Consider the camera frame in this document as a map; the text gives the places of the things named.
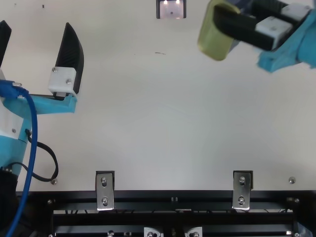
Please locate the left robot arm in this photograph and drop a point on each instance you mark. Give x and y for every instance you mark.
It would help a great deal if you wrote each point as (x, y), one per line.
(7, 192)

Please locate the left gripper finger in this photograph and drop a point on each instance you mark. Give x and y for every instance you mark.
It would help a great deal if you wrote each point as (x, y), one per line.
(4, 37)

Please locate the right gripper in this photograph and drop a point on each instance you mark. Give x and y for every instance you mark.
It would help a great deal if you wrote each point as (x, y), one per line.
(296, 47)

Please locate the gold rectangular tin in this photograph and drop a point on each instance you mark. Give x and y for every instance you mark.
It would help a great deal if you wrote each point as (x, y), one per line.
(212, 42)

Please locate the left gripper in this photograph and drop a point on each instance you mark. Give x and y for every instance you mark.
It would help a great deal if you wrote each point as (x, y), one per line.
(54, 106)

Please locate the small square scanner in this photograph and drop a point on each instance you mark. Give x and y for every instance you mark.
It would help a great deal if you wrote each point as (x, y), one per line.
(171, 10)

